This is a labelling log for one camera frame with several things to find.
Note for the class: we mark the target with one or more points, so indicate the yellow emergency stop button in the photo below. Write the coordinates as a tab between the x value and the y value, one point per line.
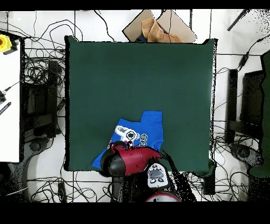
4	43

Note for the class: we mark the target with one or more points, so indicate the tan cloth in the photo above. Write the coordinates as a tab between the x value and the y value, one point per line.
157	33

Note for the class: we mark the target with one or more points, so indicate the dark green table cloth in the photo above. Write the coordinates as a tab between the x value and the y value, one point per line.
101	84

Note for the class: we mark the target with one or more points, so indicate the black rod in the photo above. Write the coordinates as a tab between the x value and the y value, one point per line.
237	20

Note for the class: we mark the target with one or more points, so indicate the green covered side table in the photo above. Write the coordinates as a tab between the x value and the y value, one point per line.
266	126

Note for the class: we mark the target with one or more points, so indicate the white desk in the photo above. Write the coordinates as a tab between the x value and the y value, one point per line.
9	105

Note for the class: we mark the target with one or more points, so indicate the open cardboard box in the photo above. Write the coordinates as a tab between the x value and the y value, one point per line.
177	25

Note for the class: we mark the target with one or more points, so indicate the blue printed t-shirt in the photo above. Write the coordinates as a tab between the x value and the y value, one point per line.
151	126

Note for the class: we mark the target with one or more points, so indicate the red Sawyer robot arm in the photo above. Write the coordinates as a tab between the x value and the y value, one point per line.
135	158

